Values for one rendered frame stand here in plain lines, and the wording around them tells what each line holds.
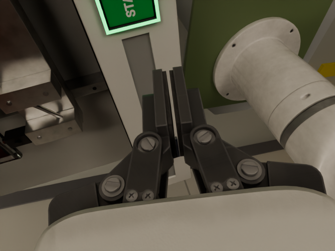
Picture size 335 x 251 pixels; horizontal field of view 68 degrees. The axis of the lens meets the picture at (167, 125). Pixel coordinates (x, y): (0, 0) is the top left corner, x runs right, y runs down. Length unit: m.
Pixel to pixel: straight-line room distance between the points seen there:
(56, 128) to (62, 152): 0.20
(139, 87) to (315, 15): 0.39
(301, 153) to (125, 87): 0.26
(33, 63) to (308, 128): 0.39
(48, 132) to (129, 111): 0.15
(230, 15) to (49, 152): 0.47
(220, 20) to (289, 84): 0.16
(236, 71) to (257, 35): 0.07
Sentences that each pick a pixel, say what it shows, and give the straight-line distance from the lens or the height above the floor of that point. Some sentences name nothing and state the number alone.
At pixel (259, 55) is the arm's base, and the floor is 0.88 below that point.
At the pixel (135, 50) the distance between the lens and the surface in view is 0.29.
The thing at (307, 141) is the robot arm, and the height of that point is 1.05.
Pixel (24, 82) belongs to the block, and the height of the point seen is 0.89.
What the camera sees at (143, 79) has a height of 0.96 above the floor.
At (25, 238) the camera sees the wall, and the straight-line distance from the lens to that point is 2.25.
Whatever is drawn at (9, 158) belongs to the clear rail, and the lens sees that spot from 0.51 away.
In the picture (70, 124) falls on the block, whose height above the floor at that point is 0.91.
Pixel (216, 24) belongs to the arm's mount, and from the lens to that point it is 0.47.
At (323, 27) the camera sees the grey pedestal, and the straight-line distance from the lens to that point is 0.64.
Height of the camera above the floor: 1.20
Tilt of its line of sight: 39 degrees down
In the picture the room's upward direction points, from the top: 160 degrees clockwise
